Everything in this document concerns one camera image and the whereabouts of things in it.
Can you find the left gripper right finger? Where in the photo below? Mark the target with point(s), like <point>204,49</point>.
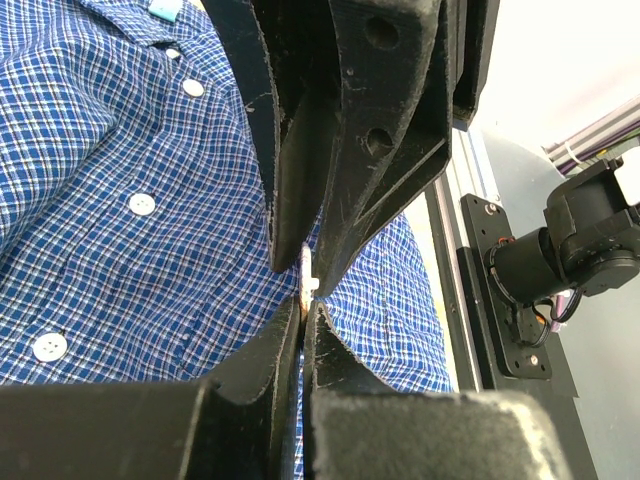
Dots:
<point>358,427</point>

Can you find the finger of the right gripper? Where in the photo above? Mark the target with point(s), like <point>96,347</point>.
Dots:
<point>284,59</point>

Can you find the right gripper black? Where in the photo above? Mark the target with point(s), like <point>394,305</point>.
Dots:
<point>409,71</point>

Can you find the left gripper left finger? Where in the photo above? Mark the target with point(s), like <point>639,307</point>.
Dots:
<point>236,422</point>

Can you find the round silver brooch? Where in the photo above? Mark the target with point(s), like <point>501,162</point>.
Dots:
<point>308,284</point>

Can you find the blue checkered shirt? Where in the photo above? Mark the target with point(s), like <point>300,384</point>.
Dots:
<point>134,243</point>

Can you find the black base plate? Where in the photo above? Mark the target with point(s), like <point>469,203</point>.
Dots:
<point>492,338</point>

